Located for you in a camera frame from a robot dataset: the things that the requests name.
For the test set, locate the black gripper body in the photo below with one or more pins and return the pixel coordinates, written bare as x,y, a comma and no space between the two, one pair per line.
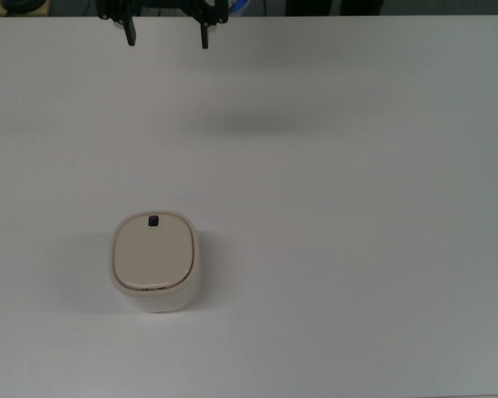
166,3

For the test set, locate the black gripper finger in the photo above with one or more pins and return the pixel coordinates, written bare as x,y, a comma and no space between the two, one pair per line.
129,29
205,33

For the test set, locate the small white trash can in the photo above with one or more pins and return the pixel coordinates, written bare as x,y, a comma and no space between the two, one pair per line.
155,257

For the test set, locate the blue lit robot base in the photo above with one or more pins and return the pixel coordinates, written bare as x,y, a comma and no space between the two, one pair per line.
237,4

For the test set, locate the dark round object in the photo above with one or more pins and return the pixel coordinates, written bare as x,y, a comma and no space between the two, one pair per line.
18,4

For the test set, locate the black background object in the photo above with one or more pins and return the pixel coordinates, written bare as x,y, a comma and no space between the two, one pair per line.
332,6

